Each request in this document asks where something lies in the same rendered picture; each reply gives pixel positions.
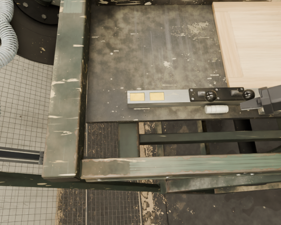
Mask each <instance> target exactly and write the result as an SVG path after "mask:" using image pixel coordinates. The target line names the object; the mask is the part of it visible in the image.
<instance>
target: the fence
mask: <svg viewBox="0 0 281 225"><path fill-rule="evenodd" d="M246 89H251V90H253V91H254V92H255V98H256V97H260V94H259V91H258V89H259V88H244V90H246ZM130 93H144V96H145V100H144V101H130ZM150 93H164V100H150ZM127 95H128V108H146V107H181V106H206V105H240V103H242V102H245V100H235V101H214V102H208V101H198V102H190V96H189V90H188V89H187V90H148V91H127Z"/></svg>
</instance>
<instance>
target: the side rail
mask: <svg viewBox="0 0 281 225"><path fill-rule="evenodd" d="M255 175H281V152H276V153H250V154H212V155H186V156H160V157H134V158H95V159H82V176H81V177H80V178H81V179H85V181H86V182H103V181H127V180H150V179H184V178H208V177H231V176H255Z"/></svg>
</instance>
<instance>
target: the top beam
mask: <svg viewBox="0 0 281 225"><path fill-rule="evenodd" d="M90 14H91V0H61V3H60V11H59V20H58V31H57V40H56V48H55V57H54V68H53V76H52V85H51V93H50V104H49V113H48V121H47V130H46V138H45V150H44V158H43V167H42V175H41V176H42V178H43V179H45V180H48V181H50V182H74V181H81V180H82V179H81V178H80V176H79V174H80V160H81V158H82V159H83V156H84V137H85V118H86V99H87V71H88V52H89V33H90Z"/></svg>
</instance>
